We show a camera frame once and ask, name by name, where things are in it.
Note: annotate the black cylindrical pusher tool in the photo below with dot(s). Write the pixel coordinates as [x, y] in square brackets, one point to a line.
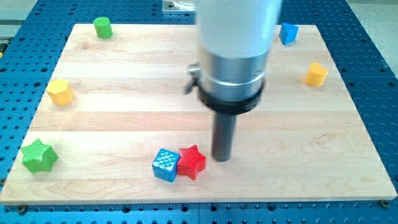
[227, 105]

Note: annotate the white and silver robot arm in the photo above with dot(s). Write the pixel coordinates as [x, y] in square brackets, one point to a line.
[234, 38]

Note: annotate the red star block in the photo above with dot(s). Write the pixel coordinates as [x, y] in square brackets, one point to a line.
[191, 162]

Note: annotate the yellow heart block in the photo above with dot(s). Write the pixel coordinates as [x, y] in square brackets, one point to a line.
[316, 75]

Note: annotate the green star block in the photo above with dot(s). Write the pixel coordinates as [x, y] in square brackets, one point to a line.
[38, 157]

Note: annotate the blue cube block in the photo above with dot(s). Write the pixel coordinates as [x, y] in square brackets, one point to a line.
[164, 165]

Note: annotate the blue pentagon block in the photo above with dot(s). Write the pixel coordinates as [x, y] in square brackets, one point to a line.
[288, 33]

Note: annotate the light wooden board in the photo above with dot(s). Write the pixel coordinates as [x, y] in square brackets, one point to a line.
[300, 143]

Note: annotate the green cylinder block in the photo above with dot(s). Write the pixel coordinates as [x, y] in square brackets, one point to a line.
[103, 27]

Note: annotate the yellow hexagon block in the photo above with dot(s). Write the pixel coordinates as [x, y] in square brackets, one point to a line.
[60, 92]

